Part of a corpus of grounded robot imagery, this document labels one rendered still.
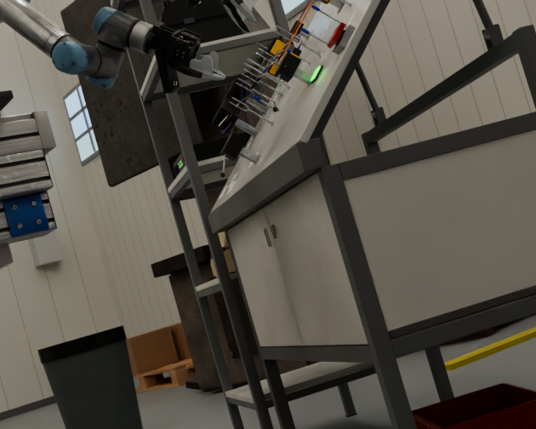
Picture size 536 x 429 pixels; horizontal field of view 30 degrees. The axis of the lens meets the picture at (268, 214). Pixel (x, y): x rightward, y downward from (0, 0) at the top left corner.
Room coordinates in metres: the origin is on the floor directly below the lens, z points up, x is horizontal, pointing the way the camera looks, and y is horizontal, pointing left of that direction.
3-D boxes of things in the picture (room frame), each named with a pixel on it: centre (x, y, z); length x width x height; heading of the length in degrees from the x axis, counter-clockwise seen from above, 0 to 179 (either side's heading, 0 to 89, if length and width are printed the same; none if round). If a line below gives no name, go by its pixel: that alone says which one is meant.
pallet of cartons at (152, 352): (8.91, 1.11, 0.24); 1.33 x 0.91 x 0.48; 33
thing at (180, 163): (3.58, 0.09, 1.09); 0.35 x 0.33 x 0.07; 15
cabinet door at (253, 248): (2.97, 0.07, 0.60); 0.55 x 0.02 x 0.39; 15
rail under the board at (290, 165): (2.70, 0.02, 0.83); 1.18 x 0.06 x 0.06; 15
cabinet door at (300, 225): (2.43, -0.07, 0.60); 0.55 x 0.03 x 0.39; 15
